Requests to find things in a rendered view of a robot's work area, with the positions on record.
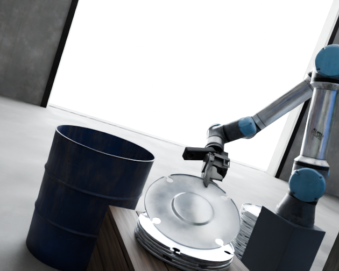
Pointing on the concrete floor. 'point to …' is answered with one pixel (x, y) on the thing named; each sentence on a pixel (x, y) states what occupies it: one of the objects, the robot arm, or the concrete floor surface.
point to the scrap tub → (83, 192)
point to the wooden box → (129, 247)
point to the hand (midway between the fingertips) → (204, 184)
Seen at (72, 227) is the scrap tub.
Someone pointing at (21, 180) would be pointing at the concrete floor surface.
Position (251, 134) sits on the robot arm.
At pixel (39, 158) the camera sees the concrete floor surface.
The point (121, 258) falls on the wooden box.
